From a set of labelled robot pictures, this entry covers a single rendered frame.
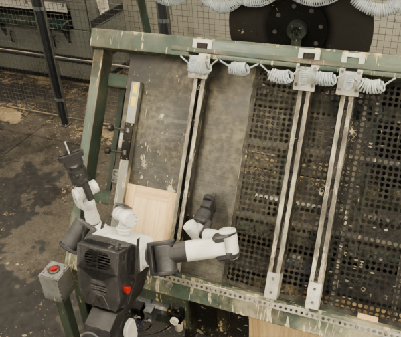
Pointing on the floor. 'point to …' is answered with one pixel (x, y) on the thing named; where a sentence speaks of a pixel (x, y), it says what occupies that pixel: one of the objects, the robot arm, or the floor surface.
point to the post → (67, 318)
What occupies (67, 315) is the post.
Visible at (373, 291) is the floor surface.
